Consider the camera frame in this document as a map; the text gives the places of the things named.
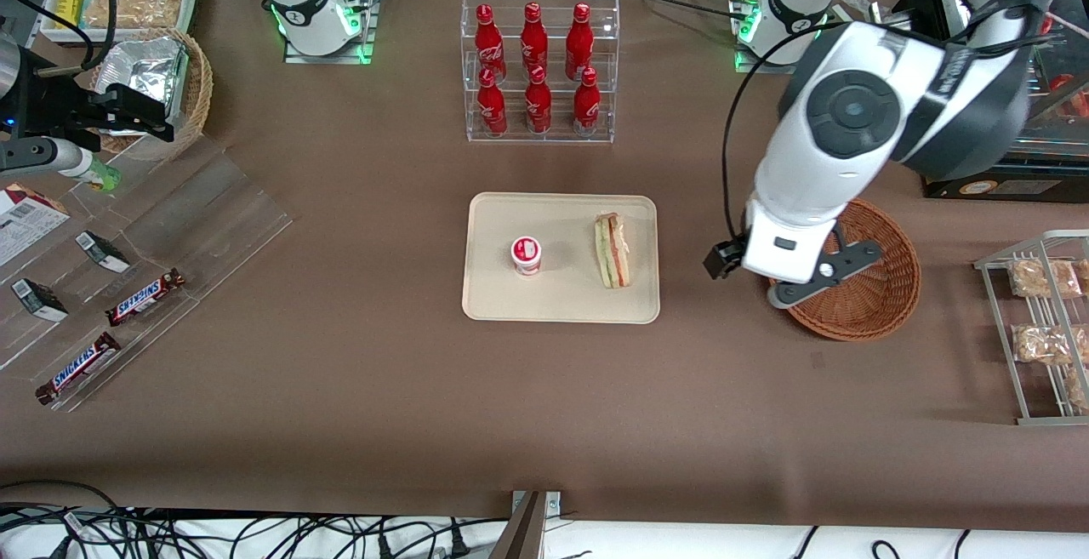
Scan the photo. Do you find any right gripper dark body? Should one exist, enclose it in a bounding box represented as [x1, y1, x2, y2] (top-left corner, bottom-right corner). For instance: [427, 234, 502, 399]
[0, 74, 99, 139]

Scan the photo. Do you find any triangle sandwich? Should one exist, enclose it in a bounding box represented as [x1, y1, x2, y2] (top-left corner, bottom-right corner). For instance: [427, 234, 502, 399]
[594, 213, 632, 289]

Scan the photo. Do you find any round brown wicker basket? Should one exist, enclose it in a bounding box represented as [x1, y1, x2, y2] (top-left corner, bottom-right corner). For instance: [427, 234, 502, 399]
[766, 198, 922, 342]

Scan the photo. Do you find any tan wicker basket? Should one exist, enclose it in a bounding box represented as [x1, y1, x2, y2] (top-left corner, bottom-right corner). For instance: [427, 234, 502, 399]
[88, 27, 214, 160]

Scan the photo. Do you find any cream plastic tray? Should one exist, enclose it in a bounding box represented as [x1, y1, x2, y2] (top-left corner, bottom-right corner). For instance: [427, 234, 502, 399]
[461, 192, 661, 324]

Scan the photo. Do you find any green plastic bottle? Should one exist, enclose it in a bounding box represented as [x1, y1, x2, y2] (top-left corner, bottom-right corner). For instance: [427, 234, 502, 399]
[81, 159, 122, 194]

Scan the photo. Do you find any red white carton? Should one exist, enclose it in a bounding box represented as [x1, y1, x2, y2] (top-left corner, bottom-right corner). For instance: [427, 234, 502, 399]
[0, 183, 71, 269]

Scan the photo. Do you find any silver foil bag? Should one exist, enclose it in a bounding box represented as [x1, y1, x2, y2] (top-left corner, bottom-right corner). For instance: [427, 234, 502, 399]
[98, 36, 190, 134]

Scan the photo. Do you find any small black white box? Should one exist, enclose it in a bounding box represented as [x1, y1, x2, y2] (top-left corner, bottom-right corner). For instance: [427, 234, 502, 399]
[75, 231, 131, 274]
[11, 278, 69, 323]

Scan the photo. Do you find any brown snickers bar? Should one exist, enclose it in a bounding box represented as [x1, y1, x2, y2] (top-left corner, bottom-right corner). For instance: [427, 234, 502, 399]
[105, 267, 186, 328]
[35, 332, 122, 407]

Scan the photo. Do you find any clear acrylic tiered display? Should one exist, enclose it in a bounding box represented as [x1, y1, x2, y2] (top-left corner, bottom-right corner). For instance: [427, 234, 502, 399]
[0, 134, 294, 414]

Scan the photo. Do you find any red cola bottle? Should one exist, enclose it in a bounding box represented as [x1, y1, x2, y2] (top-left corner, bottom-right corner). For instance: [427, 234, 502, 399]
[565, 3, 594, 79]
[573, 67, 602, 136]
[474, 3, 508, 83]
[476, 67, 509, 138]
[524, 66, 552, 134]
[520, 2, 550, 75]

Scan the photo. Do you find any white red yoghurt cup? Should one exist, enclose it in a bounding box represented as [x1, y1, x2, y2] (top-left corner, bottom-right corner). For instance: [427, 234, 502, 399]
[510, 237, 544, 277]

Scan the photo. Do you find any clear acrylic bottle rack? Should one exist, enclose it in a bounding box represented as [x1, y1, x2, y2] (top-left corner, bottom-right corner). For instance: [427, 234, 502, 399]
[460, 0, 620, 145]

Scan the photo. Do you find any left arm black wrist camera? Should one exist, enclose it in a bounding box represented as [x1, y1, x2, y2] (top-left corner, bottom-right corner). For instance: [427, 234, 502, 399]
[703, 240, 748, 281]

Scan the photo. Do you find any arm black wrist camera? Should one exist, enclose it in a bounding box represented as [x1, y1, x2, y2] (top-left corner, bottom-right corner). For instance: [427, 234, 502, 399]
[89, 83, 177, 144]
[703, 240, 748, 281]

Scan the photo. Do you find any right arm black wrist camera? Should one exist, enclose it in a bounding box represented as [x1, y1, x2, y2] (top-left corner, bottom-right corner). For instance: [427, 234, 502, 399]
[89, 83, 177, 144]

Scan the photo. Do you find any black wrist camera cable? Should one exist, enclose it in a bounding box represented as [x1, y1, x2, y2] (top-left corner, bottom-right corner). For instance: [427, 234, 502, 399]
[721, 19, 852, 243]

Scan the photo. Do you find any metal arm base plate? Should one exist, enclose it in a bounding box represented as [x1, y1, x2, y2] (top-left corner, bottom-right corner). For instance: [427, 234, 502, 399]
[734, 0, 826, 77]
[283, 0, 377, 66]

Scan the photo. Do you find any grey wire rack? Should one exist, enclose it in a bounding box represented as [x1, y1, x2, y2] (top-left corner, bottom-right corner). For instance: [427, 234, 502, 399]
[973, 230, 1089, 426]

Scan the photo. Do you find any metal table bracket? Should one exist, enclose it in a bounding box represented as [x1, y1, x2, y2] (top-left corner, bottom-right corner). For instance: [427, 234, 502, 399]
[493, 491, 562, 559]

